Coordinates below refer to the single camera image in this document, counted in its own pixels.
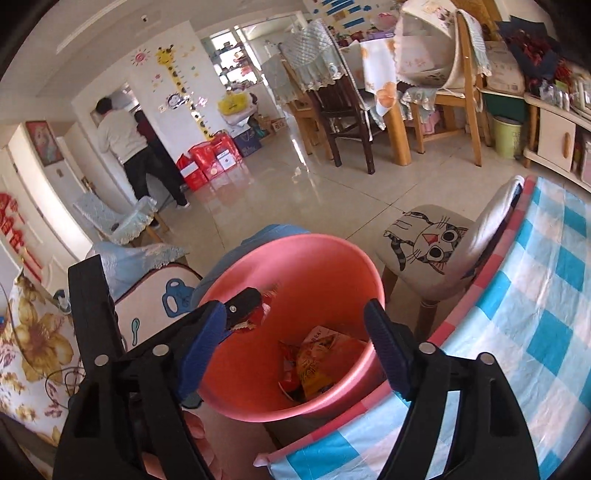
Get person in white jacket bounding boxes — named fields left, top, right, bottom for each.
left=95, top=97, right=189, bottom=208

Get cream tv cabinet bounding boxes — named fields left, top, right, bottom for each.
left=523, top=93, right=590, bottom=192

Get person in red top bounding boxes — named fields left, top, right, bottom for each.
left=133, top=110, right=186, bottom=192

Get wooden chair with cover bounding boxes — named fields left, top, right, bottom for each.
left=394, top=1, right=491, bottom=167

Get pink trash bucket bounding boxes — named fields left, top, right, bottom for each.
left=197, top=233, right=385, bottom=423

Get yellow snack bag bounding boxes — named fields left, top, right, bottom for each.
left=277, top=326, right=367, bottom=403

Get dark flower bouquet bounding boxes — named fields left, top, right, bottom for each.
left=496, top=16, right=561, bottom=95

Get red crinkled wrapper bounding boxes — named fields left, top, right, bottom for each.
left=226, top=288, right=276, bottom=333

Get cat print stool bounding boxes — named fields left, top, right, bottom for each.
left=376, top=176, right=525, bottom=341

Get blue white checkered tablecloth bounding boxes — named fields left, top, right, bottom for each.
left=256, top=177, right=590, bottom=479

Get left hand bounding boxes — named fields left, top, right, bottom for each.
left=141, top=410, right=226, bottom=479

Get dining table with cloth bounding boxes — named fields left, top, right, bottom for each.
left=339, top=36, right=412, bottom=166

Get dark wooden chair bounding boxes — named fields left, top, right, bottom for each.
left=280, top=20, right=378, bottom=175

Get green waste bin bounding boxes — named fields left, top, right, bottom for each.
left=493, top=116, right=523, bottom=159

